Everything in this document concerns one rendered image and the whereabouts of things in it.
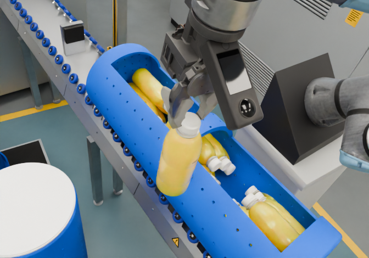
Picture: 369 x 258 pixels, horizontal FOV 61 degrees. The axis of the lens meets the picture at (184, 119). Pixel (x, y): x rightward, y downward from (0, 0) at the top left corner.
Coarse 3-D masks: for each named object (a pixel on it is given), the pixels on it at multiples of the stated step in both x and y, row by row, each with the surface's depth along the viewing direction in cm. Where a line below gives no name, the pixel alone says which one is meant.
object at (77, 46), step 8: (64, 24) 139; (72, 24) 140; (80, 24) 143; (64, 32) 139; (72, 32) 141; (80, 32) 143; (64, 40) 143; (72, 40) 144; (80, 40) 146; (64, 48) 146; (72, 48) 148; (80, 48) 151
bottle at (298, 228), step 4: (260, 200) 86; (264, 200) 86; (268, 200) 85; (272, 200) 85; (272, 204) 84; (276, 204) 84; (280, 204) 85; (276, 208) 83; (280, 208) 83; (284, 208) 84; (280, 212) 82; (284, 212) 82; (288, 212) 83; (284, 216) 81; (288, 216) 82; (292, 216) 83; (288, 220) 81; (292, 220) 81; (296, 220) 82; (292, 224) 80; (296, 224) 80; (300, 224) 82; (296, 228) 80; (300, 228) 80; (304, 228) 81; (300, 232) 79
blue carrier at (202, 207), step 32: (96, 64) 106; (128, 64) 116; (96, 96) 106; (128, 96) 96; (128, 128) 95; (160, 128) 89; (224, 128) 93; (256, 160) 95; (192, 192) 80; (224, 192) 76; (288, 192) 89; (192, 224) 82; (224, 224) 74; (320, 224) 72; (224, 256) 75; (256, 256) 69; (288, 256) 67; (320, 256) 66
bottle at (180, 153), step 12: (168, 132) 55; (180, 132) 52; (168, 144) 54; (180, 144) 53; (192, 144) 53; (168, 156) 55; (180, 156) 54; (192, 156) 54; (168, 168) 57; (180, 168) 56; (192, 168) 58; (156, 180) 64; (168, 180) 60; (180, 180) 59; (168, 192) 63; (180, 192) 63
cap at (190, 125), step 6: (186, 114) 53; (192, 114) 53; (186, 120) 52; (192, 120) 52; (198, 120) 52; (186, 126) 51; (192, 126) 51; (198, 126) 51; (186, 132) 51; (192, 132) 51
